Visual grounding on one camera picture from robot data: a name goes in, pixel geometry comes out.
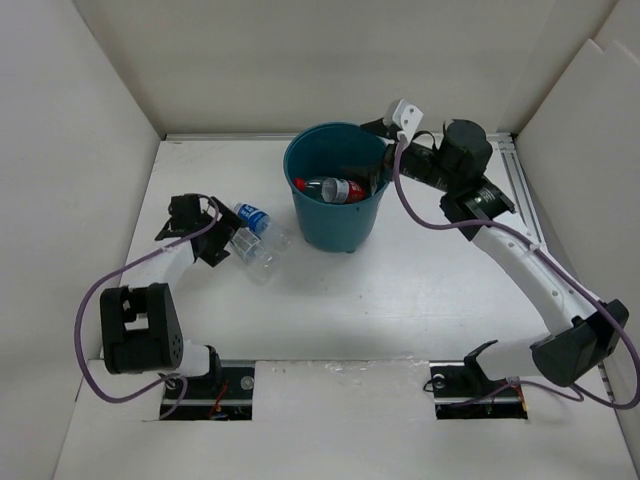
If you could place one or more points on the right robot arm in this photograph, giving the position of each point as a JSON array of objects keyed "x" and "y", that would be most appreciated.
[{"x": 581, "y": 329}]

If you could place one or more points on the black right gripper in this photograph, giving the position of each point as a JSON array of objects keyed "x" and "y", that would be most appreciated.
[{"x": 376, "y": 173}]

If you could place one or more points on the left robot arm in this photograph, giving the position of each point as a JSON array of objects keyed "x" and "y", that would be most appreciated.
[{"x": 140, "y": 328}]

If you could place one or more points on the clear white cap bottle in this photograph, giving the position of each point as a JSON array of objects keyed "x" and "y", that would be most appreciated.
[{"x": 261, "y": 262}]

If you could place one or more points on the blue label water bottle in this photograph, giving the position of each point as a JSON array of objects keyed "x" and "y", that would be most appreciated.
[{"x": 264, "y": 226}]

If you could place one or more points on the teal plastic bin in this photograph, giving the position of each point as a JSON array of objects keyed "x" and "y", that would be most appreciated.
[{"x": 330, "y": 169}]

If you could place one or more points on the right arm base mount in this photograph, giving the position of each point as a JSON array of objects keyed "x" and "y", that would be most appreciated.
[{"x": 461, "y": 391}]

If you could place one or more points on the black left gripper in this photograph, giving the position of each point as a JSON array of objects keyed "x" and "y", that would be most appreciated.
[{"x": 226, "y": 226}]

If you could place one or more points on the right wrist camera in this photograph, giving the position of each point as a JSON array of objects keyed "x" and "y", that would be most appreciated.
[{"x": 405, "y": 117}]

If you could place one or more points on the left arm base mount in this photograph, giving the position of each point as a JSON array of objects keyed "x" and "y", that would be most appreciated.
[{"x": 230, "y": 400}]

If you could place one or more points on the red label water bottle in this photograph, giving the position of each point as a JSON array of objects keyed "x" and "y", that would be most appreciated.
[{"x": 331, "y": 190}]

